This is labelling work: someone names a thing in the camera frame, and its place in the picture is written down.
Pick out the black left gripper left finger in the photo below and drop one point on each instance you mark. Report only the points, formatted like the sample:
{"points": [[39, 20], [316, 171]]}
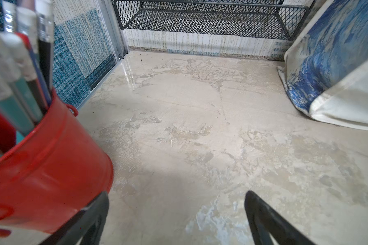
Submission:
{"points": [[84, 228]]}

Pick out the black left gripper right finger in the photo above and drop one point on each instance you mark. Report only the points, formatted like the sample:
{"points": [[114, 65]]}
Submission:
{"points": [[267, 225]]}

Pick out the white canvas tote bag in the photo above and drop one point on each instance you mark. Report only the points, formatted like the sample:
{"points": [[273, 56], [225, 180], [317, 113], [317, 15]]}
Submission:
{"points": [[326, 69]]}

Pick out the red metal pencil bucket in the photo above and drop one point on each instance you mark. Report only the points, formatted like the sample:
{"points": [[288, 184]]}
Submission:
{"points": [[53, 173]]}

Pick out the black mesh shelf rack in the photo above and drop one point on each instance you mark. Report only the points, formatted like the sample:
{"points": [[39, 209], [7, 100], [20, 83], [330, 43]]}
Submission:
{"points": [[252, 19]]}

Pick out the black pencil with eraser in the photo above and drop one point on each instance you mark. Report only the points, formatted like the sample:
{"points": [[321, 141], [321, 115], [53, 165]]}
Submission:
{"points": [[45, 26]]}

